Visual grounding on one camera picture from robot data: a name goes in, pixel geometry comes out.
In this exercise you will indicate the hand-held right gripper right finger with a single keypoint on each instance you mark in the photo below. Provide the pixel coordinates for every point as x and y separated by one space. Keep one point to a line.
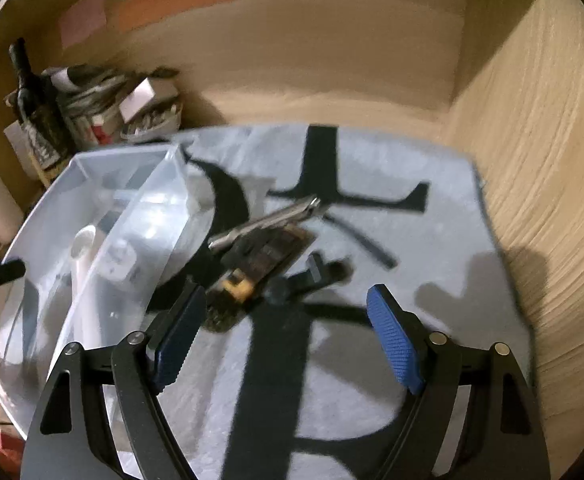
394 345

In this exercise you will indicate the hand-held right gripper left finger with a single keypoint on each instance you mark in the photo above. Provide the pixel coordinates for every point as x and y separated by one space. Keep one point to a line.
177 345

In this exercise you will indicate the black plastic tool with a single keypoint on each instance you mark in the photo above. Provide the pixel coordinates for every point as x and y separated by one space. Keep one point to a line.
317 275

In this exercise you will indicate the dark circuit board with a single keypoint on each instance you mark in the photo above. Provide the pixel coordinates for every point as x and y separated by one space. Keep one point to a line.
267 255

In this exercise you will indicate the clear plastic storage box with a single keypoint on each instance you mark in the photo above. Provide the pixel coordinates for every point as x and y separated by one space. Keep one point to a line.
137 200

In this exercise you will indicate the metal tools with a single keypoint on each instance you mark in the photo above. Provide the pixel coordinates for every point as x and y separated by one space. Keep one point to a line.
267 220

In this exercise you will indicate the white handheld massager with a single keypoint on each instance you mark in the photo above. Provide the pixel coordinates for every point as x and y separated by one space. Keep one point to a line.
84 260

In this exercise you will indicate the white power adapter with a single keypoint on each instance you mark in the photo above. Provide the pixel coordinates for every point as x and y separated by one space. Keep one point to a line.
119 262

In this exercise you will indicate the grey mat with black pattern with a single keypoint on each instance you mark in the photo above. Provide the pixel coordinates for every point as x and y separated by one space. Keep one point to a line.
421 240

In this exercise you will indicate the white paper box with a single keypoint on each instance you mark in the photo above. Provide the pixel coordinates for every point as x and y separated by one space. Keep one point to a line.
19 147

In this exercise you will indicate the dark wine bottle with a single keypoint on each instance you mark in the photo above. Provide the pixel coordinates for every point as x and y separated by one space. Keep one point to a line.
42 120

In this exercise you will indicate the white bowl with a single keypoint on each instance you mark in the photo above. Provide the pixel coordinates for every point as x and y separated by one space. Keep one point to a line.
154 122

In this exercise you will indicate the white card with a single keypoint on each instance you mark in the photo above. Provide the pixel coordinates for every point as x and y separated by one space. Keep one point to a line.
139 97

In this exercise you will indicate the pink sticky note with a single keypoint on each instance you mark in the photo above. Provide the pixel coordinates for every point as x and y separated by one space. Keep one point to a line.
83 17

